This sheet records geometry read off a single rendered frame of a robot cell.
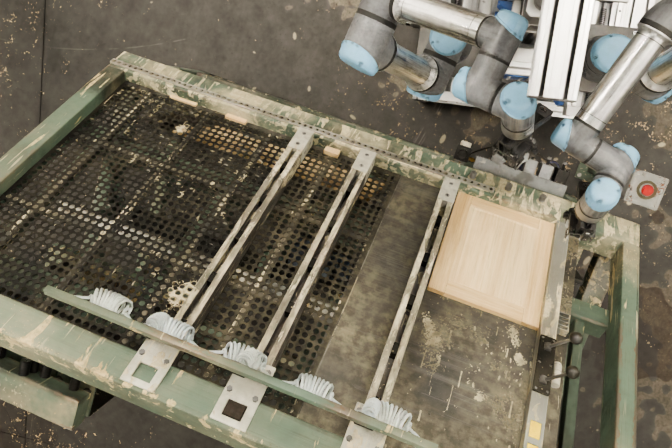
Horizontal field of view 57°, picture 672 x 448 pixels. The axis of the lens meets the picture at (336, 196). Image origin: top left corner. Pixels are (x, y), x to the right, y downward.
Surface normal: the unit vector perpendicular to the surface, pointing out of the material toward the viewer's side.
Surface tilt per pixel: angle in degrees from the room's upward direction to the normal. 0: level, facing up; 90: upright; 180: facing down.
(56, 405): 0
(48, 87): 0
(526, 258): 54
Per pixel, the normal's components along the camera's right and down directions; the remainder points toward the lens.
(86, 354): 0.12, -0.68
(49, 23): -0.21, 0.13
